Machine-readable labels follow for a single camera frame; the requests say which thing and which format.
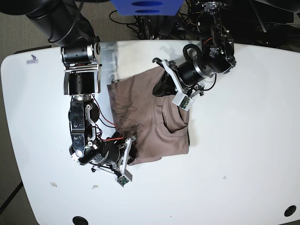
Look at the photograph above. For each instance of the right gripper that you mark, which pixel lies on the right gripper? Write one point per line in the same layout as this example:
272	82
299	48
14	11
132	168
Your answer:
119	154

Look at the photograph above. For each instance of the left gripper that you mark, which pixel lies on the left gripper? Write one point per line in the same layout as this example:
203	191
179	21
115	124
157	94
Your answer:
187	75

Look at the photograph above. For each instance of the mauve T-shirt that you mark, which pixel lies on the mauve T-shirt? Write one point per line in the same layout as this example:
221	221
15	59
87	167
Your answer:
161	127

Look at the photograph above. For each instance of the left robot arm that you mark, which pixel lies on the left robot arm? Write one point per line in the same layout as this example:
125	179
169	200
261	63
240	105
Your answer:
218	25

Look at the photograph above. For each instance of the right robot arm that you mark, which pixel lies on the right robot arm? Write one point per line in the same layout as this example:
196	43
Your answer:
63	24

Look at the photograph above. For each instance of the black table grommet left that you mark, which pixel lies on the black table grommet left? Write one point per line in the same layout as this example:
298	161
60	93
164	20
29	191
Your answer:
78	220

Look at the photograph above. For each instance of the black table grommet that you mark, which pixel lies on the black table grommet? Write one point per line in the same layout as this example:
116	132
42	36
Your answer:
78	220
290	211

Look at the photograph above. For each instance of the small white sticker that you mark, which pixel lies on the small white sticker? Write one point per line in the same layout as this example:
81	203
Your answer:
33	60

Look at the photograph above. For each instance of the black table grommet right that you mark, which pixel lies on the black table grommet right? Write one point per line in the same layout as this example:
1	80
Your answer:
290	211

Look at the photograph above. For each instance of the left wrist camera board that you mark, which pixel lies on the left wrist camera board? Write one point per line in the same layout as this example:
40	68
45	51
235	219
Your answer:
182	101

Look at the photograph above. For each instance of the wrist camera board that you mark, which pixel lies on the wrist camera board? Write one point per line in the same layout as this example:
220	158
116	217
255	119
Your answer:
182	101
124	179

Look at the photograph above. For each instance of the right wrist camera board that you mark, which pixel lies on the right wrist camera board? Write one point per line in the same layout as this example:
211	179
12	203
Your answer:
124	179

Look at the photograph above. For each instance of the blue plastic mount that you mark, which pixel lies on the blue plastic mount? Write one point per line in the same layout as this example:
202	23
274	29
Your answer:
147	7

